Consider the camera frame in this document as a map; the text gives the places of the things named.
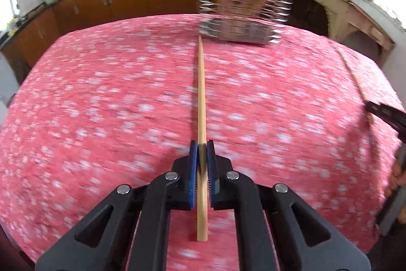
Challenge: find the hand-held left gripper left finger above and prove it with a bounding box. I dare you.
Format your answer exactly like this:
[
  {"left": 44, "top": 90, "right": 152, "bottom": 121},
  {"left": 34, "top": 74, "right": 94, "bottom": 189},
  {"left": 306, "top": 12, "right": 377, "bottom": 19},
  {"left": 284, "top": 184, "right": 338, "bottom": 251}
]
[{"left": 35, "top": 140, "right": 200, "bottom": 271}]

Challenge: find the cream side table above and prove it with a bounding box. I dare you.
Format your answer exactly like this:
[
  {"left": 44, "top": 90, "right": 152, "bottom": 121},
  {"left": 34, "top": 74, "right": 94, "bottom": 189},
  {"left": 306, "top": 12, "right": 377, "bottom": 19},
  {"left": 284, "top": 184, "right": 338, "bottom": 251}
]
[{"left": 285, "top": 0, "right": 396, "bottom": 69}]

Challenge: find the person's right hand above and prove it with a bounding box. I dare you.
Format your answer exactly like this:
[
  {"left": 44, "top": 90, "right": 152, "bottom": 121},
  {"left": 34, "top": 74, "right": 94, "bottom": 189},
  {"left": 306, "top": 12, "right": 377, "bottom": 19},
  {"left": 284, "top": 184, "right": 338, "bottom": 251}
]
[{"left": 385, "top": 158, "right": 406, "bottom": 198}]

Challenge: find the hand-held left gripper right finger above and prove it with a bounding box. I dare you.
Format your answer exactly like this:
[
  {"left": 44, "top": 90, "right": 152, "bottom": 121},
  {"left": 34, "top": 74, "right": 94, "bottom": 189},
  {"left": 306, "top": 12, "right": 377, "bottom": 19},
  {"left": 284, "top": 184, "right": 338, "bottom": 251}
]
[{"left": 206, "top": 140, "right": 371, "bottom": 271}]

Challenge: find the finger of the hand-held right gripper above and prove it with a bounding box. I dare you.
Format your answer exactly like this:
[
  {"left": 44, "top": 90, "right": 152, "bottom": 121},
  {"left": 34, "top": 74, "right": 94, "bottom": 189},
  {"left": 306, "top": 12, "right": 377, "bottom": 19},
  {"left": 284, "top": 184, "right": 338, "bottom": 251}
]
[{"left": 365, "top": 101, "right": 406, "bottom": 141}]

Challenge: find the pink floral tablecloth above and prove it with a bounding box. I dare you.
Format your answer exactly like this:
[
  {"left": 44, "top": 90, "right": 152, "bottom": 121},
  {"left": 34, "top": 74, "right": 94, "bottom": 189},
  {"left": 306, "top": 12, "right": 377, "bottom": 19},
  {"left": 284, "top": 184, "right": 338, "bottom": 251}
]
[{"left": 0, "top": 14, "right": 401, "bottom": 271}]

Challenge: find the tan wooden chopstick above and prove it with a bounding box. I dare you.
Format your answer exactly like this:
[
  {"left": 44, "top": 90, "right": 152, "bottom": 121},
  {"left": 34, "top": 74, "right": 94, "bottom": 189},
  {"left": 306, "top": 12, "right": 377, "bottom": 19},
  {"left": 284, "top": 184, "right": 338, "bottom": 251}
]
[
  {"left": 337, "top": 47, "right": 377, "bottom": 124},
  {"left": 196, "top": 35, "right": 209, "bottom": 242}
]

